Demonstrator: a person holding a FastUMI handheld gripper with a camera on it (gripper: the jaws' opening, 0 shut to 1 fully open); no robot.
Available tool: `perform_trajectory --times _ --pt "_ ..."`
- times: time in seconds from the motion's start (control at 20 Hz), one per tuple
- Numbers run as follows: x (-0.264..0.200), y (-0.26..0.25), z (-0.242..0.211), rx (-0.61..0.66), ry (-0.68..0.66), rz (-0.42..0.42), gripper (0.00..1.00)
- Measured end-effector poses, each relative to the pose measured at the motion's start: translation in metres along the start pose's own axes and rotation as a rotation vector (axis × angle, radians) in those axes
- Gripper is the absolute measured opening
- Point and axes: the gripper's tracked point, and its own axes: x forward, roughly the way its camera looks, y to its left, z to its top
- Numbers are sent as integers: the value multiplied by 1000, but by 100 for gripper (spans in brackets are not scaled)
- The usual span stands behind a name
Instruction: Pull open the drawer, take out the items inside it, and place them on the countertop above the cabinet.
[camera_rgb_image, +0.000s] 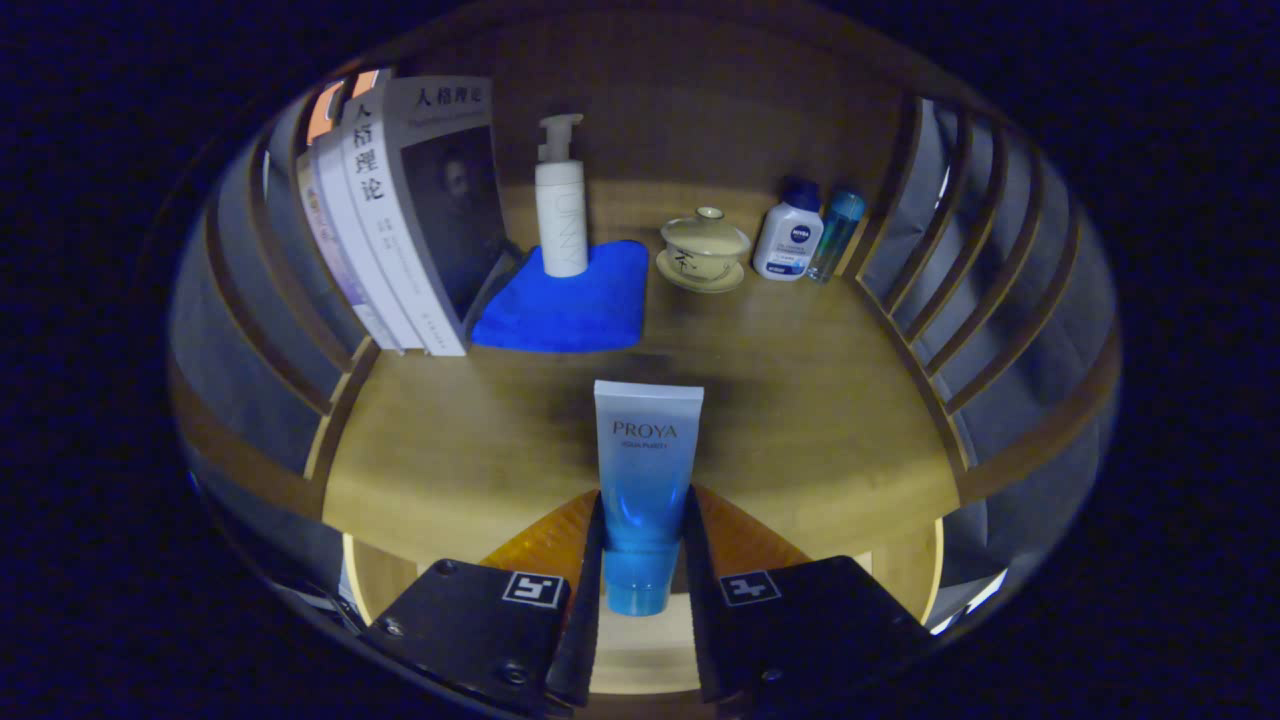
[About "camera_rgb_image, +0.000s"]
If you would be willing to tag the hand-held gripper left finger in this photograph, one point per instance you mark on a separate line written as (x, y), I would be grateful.
(585, 620)

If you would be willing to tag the grey book with portrait cover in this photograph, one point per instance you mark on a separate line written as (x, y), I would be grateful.
(450, 200)

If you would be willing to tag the blue cosmetic tube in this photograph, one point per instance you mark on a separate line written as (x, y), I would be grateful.
(648, 470)

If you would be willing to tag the teal slim bottle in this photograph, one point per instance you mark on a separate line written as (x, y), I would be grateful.
(835, 235)

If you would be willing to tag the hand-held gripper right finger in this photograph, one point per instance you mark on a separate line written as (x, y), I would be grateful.
(700, 620)

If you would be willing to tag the white pump bottle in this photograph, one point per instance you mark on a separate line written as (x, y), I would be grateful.
(561, 215)

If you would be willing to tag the beige lidded tea cup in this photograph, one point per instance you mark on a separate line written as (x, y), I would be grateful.
(703, 250)

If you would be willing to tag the white-spined book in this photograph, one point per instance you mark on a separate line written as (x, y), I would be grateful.
(365, 250)

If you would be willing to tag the wooden cabinet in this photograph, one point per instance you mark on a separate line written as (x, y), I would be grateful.
(650, 100)

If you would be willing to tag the purple-spined book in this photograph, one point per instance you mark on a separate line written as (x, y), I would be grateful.
(340, 270)

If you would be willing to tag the wooden countertop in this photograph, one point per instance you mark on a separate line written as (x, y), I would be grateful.
(800, 400)

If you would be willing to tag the white lotion bottle blue cap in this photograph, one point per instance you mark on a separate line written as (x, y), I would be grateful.
(790, 240)

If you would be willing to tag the blue cloth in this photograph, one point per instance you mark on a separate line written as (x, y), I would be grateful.
(570, 310)

